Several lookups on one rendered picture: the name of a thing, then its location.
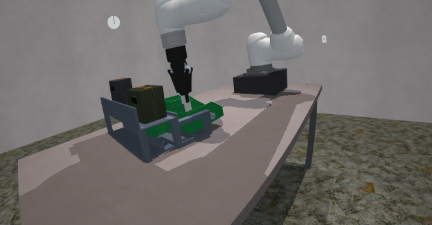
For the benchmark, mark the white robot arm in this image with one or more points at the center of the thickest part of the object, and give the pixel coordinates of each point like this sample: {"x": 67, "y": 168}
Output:
{"x": 173, "y": 15}

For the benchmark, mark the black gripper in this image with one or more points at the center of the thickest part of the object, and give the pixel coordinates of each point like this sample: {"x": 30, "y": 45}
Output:
{"x": 177, "y": 57}

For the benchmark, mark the green bin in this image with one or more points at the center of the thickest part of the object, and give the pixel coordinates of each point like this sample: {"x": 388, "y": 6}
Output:
{"x": 197, "y": 107}
{"x": 158, "y": 130}
{"x": 173, "y": 102}

